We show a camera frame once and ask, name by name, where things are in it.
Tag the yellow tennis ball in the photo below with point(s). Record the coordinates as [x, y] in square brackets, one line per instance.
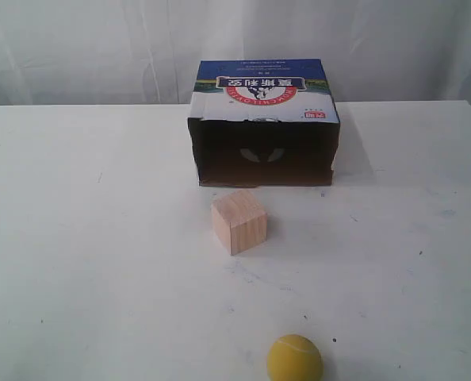
[294, 357]

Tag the light wooden cube block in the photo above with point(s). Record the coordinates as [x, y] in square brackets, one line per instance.
[239, 221]

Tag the blue white cardboard box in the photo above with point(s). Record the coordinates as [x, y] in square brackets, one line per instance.
[259, 123]

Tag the white backdrop curtain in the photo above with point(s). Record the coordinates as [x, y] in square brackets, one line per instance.
[126, 52]

